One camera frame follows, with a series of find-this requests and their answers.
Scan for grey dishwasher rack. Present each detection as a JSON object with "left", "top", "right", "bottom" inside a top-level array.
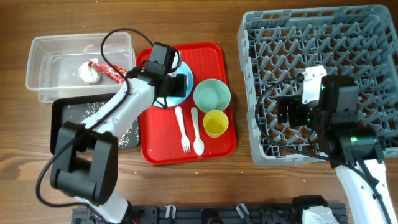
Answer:
[{"left": 237, "top": 5, "right": 397, "bottom": 166}]

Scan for black food waste tray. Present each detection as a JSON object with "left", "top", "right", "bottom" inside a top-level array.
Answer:
[{"left": 50, "top": 93, "right": 140, "bottom": 154}]

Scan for mint green bowl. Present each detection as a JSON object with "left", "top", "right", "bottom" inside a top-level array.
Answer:
[{"left": 193, "top": 78, "right": 231, "bottom": 113}]

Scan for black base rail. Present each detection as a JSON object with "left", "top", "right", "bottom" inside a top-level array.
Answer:
[{"left": 71, "top": 203, "right": 349, "bottom": 224}]

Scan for red serving tray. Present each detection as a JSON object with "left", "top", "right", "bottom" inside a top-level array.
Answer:
[{"left": 139, "top": 42, "right": 237, "bottom": 165}]

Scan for white plastic spoon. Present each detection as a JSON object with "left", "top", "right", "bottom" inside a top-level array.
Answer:
[{"left": 191, "top": 107, "right": 205, "bottom": 156}]

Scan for light blue plate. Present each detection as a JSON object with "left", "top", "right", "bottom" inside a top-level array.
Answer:
[{"left": 153, "top": 62, "right": 194, "bottom": 108}]

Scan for white napkin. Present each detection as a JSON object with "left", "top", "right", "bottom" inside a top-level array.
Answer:
[{"left": 78, "top": 58, "right": 101, "bottom": 85}]

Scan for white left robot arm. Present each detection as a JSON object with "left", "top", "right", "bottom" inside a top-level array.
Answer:
[{"left": 50, "top": 61, "right": 193, "bottom": 223}]

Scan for white plastic fork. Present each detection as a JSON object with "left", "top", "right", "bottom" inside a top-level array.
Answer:
[{"left": 175, "top": 106, "right": 190, "bottom": 153}]

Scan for clear plastic waste bin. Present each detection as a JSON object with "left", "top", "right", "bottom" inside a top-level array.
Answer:
[{"left": 25, "top": 33, "right": 120, "bottom": 103}]

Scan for red snack wrapper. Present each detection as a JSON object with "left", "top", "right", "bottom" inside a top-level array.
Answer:
[{"left": 88, "top": 60, "right": 127, "bottom": 84}]

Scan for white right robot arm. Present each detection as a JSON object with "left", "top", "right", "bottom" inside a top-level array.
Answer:
[{"left": 279, "top": 74, "right": 397, "bottom": 223}]

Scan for rice and food scraps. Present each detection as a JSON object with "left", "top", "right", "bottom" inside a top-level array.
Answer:
[{"left": 61, "top": 101, "right": 140, "bottom": 149}]

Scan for yellow plastic cup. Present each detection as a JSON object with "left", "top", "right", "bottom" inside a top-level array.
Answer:
[{"left": 203, "top": 110, "right": 229, "bottom": 138}]

